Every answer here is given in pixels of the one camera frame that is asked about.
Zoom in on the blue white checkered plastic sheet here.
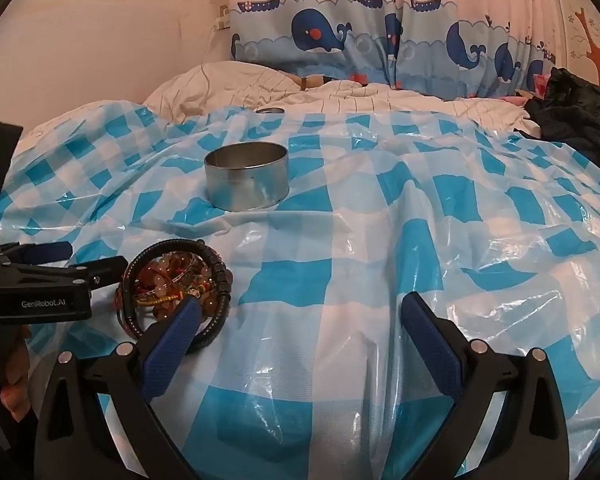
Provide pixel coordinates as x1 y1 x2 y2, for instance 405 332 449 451
0 100 600 480

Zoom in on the white grid quilt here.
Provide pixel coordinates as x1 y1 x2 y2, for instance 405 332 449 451
10 60 543 142

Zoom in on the pink cloth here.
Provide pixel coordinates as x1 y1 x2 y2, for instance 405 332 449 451
512 72 551 107

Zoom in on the person's left hand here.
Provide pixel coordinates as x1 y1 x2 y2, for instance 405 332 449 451
0 326 32 422

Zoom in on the white cable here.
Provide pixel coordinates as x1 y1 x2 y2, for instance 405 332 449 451
199 19 227 97

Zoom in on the round metal tin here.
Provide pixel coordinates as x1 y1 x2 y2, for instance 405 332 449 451
203 142 290 212

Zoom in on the whale print curtain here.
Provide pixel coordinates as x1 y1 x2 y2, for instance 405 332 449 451
227 0 563 102

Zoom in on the amber bead bracelet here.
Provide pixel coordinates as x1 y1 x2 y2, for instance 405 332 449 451
129 254 217 322

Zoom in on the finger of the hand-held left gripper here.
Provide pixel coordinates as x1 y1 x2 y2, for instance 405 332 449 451
10 255 129 291
0 241 73 266

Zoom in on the brown strap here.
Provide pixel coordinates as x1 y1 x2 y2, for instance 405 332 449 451
285 74 337 92

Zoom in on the pile of bead bracelets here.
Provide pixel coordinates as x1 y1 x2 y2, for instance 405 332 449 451
121 240 233 354

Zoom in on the dark clothing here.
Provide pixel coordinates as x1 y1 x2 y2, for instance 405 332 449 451
524 66 600 177

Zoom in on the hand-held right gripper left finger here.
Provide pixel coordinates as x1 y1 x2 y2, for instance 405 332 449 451
34 296 204 480

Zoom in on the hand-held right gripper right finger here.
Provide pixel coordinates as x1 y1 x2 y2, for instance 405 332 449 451
401 291 570 480

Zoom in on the gold braided cord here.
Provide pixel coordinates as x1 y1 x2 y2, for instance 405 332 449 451
134 289 193 312

